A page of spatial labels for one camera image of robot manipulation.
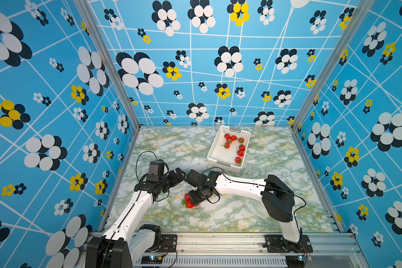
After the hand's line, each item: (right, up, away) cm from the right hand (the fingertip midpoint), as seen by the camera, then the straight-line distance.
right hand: (195, 198), depth 83 cm
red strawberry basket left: (+19, +26, +22) cm, 39 cm away
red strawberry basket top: (+29, +30, +25) cm, 48 cm away
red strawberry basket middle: (+28, +25, +22) cm, 44 cm away
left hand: (-7, +11, +1) cm, 13 cm away
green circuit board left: (-19, -23, -11) cm, 32 cm away
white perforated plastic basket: (+21, +24, +24) cm, 40 cm away
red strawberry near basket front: (+25, +18, +15) cm, 34 cm away
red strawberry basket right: (+27, +22, +19) cm, 39 cm away
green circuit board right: (+43, -21, -14) cm, 50 cm away
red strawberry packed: (-4, -3, +1) cm, 5 cm away
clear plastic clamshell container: (-10, -1, +5) cm, 11 cm away
